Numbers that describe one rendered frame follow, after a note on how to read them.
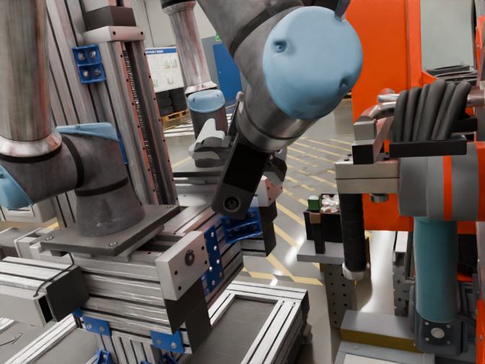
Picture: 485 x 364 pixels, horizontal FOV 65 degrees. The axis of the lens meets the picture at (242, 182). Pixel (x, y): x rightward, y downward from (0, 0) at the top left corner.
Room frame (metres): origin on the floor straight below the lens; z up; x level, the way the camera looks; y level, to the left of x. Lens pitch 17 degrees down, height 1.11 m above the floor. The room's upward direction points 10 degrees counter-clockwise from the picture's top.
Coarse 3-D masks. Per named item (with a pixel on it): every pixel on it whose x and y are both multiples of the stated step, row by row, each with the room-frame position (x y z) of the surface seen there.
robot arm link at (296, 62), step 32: (256, 32) 0.32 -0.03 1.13; (288, 32) 0.29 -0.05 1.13; (320, 32) 0.30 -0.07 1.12; (352, 32) 0.30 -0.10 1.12; (256, 64) 0.32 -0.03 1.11; (288, 64) 0.28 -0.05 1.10; (320, 64) 0.28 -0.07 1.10; (352, 64) 0.29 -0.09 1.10; (256, 96) 0.34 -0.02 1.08; (288, 96) 0.29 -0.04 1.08; (320, 96) 0.28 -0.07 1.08; (256, 128) 0.37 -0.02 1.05; (288, 128) 0.34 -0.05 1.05
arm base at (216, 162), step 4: (224, 132) 1.22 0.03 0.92; (196, 136) 1.23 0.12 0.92; (196, 160) 1.22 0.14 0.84; (200, 160) 1.21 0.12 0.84; (204, 160) 1.20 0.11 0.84; (208, 160) 1.19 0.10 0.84; (212, 160) 1.19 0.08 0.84; (216, 160) 1.19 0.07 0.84; (220, 160) 1.19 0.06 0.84; (224, 160) 1.19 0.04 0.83; (196, 164) 1.22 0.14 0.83; (200, 164) 1.21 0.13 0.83; (204, 164) 1.20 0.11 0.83; (208, 164) 1.19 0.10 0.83; (212, 164) 1.19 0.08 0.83; (216, 164) 1.19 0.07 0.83; (220, 164) 1.19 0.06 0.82; (224, 164) 1.19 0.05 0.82
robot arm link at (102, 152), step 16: (64, 128) 0.77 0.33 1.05; (80, 128) 0.77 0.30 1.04; (96, 128) 0.78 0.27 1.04; (112, 128) 0.82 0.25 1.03; (80, 144) 0.76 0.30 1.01; (96, 144) 0.78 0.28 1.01; (112, 144) 0.80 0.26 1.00; (80, 160) 0.74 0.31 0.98; (96, 160) 0.77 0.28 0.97; (112, 160) 0.79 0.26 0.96; (80, 176) 0.74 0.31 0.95; (96, 176) 0.77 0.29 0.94; (112, 176) 0.79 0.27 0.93
